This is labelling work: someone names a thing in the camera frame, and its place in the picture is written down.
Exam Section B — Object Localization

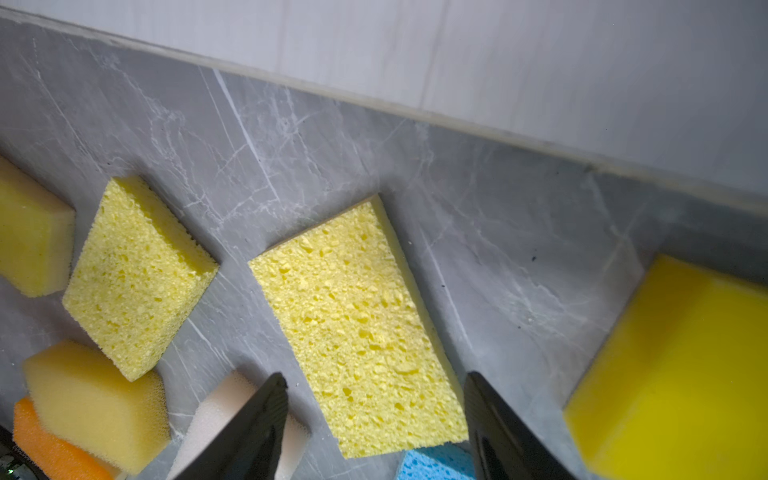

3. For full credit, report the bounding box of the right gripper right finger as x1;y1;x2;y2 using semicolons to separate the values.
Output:
463;371;574;480

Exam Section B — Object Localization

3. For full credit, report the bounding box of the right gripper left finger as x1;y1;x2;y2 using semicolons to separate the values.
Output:
175;373;288;479

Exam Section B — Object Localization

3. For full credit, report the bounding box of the blue cellulose sponge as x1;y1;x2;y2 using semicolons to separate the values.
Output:
395;444;476;480

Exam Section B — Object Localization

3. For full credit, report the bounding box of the yellow cellulose sponge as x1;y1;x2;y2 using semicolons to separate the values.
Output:
249;195;468;459
62;176;219;381

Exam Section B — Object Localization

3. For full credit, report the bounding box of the white two-tier shelf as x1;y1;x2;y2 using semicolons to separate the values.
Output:
1;1;767;215

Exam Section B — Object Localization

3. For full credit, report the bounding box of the beige foam sponge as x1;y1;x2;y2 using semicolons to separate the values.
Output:
167;371;310;479

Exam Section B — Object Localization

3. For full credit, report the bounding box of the yellow foam sponge lower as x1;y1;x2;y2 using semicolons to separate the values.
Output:
22;340;171;476

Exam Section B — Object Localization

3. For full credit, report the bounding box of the thick yellow foam sponge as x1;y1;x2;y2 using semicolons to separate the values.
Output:
564;255;767;479

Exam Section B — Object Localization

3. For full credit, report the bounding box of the orange foam sponge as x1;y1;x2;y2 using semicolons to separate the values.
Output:
12;397;127;480

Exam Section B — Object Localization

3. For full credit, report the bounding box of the small yellow foam sponge left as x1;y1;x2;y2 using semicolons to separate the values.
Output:
1;159;75;298

